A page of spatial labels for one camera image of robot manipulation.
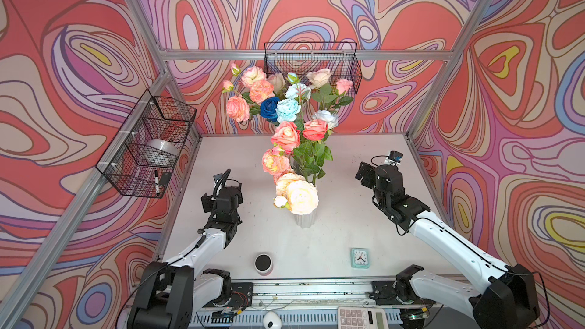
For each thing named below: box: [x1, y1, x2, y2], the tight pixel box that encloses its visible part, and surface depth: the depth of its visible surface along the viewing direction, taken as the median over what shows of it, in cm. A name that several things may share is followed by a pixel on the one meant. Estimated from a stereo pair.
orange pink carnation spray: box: [221, 79, 275, 122], surface depth 65 cm
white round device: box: [262, 310, 282, 329], surface depth 69 cm
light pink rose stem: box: [313, 78, 354, 115], surface depth 80 cm
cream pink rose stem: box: [306, 68, 333, 96], surface depth 77 cm
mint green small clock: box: [350, 247, 371, 269], surface depth 81 cm
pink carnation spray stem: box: [230, 62, 267, 88], surface depth 69 cm
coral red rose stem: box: [302, 118, 333, 186], surface depth 60 cm
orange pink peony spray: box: [262, 145, 291, 184], surface depth 59 cm
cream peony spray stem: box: [273, 172, 320, 215], surface depth 50 cm
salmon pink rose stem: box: [270, 121, 301, 156], surface depth 57 cm
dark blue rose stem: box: [259, 96, 281, 127], surface depth 66 cm
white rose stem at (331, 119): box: [312, 109, 339, 131], surface depth 64 cm
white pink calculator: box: [336, 306, 390, 329], surface depth 69 cm
